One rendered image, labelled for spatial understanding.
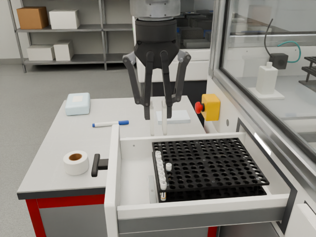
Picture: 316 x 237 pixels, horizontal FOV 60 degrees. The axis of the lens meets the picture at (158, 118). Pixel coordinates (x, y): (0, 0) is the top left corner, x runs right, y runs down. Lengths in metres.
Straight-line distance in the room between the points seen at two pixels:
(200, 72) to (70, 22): 3.12
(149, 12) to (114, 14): 4.21
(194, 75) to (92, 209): 0.83
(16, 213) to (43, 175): 1.09
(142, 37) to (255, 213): 0.39
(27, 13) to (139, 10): 4.02
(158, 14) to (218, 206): 0.36
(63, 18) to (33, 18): 0.43
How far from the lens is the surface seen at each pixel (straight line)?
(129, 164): 0.72
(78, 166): 0.82
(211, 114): 0.92
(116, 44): 4.76
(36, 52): 4.62
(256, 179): 0.60
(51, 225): 0.92
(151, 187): 0.63
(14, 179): 2.22
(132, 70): 0.53
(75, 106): 1.16
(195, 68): 1.39
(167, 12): 0.48
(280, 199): 0.59
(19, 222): 1.89
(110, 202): 0.49
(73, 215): 0.88
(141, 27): 0.50
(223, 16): 0.94
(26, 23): 4.50
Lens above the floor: 1.26
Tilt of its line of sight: 27 degrees down
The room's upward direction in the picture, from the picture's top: straight up
